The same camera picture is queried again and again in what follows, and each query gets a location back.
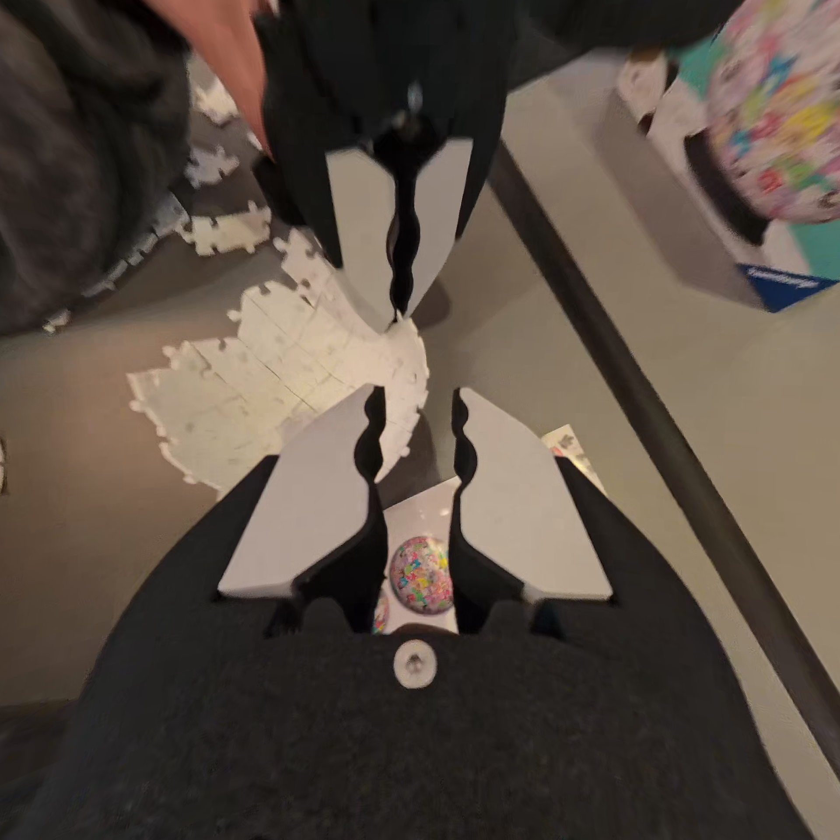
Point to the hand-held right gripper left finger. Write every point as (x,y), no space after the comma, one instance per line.
(295,519)

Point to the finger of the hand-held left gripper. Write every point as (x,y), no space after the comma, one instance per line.
(440,210)
(361,223)

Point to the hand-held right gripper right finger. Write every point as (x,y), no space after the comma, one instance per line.
(532,519)

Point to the partly built white puzzle ball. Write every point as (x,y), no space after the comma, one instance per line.
(276,381)

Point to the pile of loose puzzle pieces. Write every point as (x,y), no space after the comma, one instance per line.
(230,234)

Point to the colourful puzzle ball box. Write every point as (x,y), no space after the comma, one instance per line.
(775,131)

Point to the person's left hand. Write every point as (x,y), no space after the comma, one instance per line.
(210,53)

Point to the printed instruction sheet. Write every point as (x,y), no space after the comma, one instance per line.
(420,571)

